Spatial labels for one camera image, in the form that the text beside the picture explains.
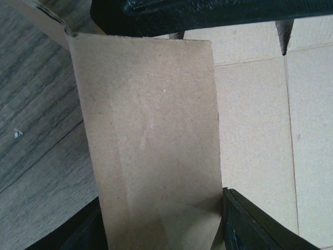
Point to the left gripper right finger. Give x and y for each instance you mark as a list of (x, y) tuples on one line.
[(246, 226)]

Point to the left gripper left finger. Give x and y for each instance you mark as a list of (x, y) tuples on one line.
[(84, 230)]

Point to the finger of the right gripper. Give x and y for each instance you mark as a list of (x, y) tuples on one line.
[(155, 18)]

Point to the cardboard box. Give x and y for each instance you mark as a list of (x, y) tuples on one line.
[(172, 120)]

